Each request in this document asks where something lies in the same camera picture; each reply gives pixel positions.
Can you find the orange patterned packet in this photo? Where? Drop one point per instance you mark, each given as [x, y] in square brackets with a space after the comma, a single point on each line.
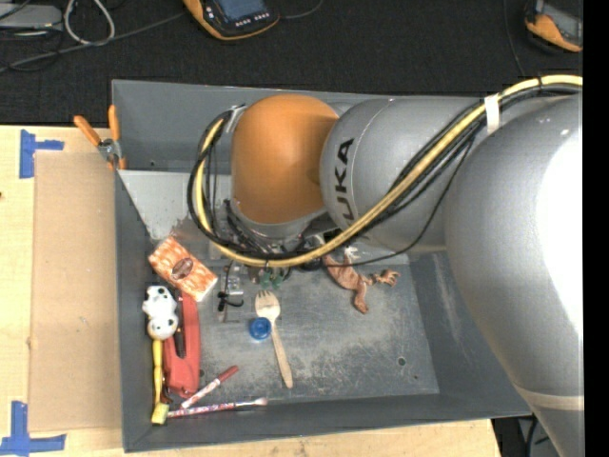
[183, 267]

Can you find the red stapler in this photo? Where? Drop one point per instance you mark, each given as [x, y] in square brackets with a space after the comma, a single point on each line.
[188, 350]

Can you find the brown cardboard board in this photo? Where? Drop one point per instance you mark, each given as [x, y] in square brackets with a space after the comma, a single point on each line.
[71, 293]

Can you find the wooden spork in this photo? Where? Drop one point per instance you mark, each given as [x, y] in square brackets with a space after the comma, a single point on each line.
[269, 307]

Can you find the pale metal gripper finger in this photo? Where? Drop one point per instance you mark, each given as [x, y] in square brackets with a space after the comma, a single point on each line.
[234, 286]

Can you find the red capped patterned pen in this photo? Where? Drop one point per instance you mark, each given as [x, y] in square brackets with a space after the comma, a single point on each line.
[209, 387]

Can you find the yellow stick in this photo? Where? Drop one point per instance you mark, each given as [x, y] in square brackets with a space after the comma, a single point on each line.
[157, 374]

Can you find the blue bottle cap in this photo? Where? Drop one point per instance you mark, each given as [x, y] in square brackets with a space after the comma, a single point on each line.
[260, 328]

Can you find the grey metal bin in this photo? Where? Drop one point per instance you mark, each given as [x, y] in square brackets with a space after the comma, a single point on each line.
[333, 350]

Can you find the white toy animal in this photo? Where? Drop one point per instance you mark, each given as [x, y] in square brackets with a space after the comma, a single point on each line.
[161, 310]

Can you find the brown toy lizard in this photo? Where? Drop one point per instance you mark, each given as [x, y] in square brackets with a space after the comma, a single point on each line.
[349, 279]

